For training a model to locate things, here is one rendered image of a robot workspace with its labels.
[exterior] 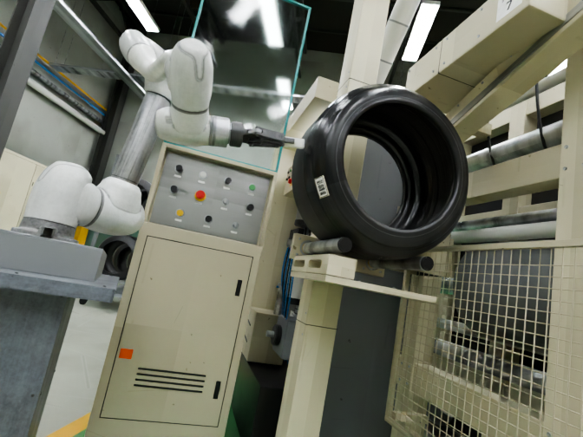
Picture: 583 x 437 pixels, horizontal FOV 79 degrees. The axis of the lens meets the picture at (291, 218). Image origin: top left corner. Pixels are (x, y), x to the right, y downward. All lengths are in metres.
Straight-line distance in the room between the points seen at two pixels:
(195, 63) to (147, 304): 1.05
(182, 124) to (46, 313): 0.70
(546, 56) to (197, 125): 1.08
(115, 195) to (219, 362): 0.83
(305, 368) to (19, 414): 0.89
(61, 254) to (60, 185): 0.23
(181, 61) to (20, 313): 0.86
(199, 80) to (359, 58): 0.89
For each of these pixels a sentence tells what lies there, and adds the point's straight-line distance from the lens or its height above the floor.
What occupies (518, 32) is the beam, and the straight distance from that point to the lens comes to 1.41.
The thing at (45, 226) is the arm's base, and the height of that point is 0.79.
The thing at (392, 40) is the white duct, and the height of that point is 2.17.
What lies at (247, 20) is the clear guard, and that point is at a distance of 2.09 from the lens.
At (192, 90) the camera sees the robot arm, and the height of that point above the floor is 1.20.
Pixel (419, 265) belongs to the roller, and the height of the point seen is 0.89.
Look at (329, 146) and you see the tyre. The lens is 1.06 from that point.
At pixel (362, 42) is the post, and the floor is 1.84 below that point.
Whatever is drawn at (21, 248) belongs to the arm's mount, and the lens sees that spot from 1.31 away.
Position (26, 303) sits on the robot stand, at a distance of 1.33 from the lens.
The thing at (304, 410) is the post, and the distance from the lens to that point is 1.48.
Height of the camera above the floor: 0.77
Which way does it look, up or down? 10 degrees up
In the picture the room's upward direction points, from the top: 11 degrees clockwise
